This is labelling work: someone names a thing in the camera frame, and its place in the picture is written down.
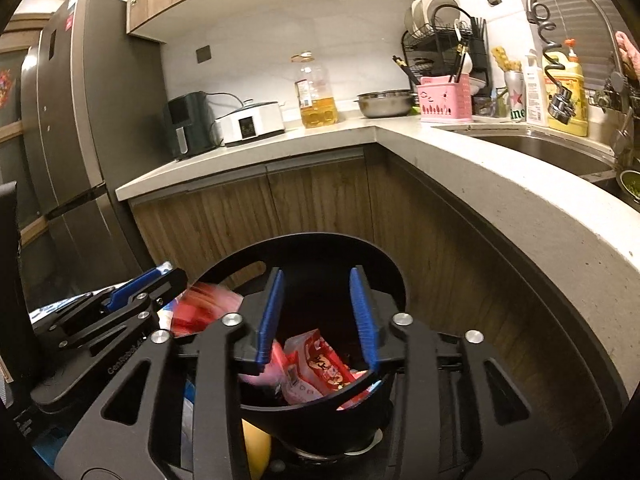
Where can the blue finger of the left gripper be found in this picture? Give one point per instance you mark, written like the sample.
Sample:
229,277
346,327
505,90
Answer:
120,297

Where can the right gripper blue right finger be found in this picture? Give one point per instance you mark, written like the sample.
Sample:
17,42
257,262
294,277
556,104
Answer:
366,316

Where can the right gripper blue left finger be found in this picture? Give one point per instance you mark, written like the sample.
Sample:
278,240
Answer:
271,302

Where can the pink plastic bag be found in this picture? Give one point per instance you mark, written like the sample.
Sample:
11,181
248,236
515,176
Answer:
273,373

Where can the red white snack bag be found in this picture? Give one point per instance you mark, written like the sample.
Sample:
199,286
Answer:
314,369

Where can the red paper cup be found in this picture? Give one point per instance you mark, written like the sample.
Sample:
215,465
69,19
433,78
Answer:
201,305

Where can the black round trash bin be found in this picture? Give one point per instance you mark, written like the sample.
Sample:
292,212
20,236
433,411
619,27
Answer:
316,269

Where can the wooden lower cabinets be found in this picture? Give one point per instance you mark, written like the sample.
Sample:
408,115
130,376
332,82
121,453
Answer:
461,273

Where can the black air fryer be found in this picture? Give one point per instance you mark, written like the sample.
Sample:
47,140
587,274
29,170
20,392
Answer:
190,126

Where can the dark grey refrigerator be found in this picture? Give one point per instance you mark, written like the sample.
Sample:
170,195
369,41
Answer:
92,111

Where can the cooking oil bottle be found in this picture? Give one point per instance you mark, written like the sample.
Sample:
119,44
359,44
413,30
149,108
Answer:
313,90

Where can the steel bowl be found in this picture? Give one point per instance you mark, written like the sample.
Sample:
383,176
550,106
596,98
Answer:
386,104

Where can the white rice cooker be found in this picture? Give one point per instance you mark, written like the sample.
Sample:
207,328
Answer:
250,123

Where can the pink utensil basket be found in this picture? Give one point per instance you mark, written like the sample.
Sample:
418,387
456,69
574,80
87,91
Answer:
441,100

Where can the steel sink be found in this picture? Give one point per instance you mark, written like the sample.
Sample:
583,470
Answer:
571,155

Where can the beer can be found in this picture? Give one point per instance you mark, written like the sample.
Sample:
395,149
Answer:
515,84

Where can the wooden glass door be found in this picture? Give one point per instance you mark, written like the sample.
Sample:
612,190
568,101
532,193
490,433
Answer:
36,260

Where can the white soap bottle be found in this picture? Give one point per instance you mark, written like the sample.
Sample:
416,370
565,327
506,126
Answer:
536,95

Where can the black dish rack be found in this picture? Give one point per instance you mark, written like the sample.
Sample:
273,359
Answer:
432,48

